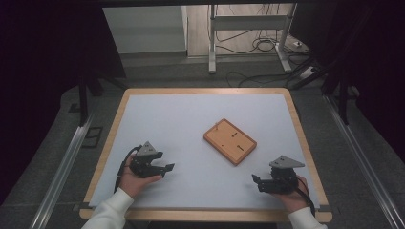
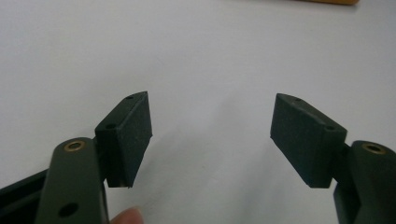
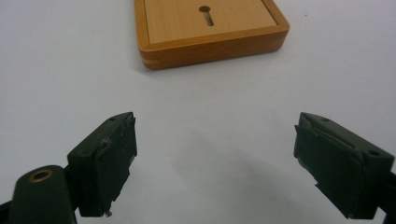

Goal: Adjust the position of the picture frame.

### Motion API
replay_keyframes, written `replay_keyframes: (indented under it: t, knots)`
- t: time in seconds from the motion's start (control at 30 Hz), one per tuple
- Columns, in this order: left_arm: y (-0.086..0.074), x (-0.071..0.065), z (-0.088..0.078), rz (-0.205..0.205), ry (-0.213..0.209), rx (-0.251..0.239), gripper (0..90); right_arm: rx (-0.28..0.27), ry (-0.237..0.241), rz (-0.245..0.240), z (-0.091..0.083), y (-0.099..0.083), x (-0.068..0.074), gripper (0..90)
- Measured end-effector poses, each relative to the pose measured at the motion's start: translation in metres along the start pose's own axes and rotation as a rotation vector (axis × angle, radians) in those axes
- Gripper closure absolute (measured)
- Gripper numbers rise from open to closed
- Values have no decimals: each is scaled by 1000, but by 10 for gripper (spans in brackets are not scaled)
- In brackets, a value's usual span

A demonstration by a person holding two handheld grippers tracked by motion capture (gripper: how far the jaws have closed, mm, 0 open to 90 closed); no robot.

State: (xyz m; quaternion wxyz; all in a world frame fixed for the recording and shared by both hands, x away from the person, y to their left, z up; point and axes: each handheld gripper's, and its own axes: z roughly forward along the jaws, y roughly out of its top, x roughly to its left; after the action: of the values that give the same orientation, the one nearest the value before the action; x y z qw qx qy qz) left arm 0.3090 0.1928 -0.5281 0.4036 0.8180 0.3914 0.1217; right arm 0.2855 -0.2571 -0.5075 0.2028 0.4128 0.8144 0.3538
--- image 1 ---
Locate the white metal stand frame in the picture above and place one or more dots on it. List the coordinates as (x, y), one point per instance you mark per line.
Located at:
(248, 22)

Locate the black stand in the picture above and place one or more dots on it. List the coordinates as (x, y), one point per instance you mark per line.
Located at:
(343, 101)
(83, 101)

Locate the person's right hand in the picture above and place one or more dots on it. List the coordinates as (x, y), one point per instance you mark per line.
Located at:
(293, 198)

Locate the aluminium rail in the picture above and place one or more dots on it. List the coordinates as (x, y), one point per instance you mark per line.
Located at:
(366, 165)
(60, 178)

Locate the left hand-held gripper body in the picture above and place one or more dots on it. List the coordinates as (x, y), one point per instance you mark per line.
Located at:
(143, 167)

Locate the dark curtain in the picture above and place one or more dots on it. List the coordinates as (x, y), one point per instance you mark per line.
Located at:
(41, 79)
(372, 70)

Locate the white table mat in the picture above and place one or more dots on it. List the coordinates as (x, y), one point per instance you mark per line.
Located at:
(197, 178)

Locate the white power strip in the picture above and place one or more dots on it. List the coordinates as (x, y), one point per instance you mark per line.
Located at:
(307, 72)

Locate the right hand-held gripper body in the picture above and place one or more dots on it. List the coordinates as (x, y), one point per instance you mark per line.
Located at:
(285, 178)

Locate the person's left hand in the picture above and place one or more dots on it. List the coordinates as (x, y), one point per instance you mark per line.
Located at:
(135, 184)

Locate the wooden board with slots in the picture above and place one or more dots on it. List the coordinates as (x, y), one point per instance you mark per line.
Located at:
(230, 142)

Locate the white cabinet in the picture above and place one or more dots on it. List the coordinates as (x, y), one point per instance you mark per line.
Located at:
(143, 30)

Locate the wooden table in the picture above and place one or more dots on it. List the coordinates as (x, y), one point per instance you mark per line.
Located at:
(191, 215)

